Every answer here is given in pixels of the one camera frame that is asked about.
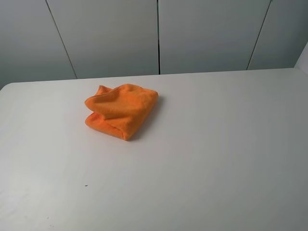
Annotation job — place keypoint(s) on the orange microfiber towel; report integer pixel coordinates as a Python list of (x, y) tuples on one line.
[(121, 111)]

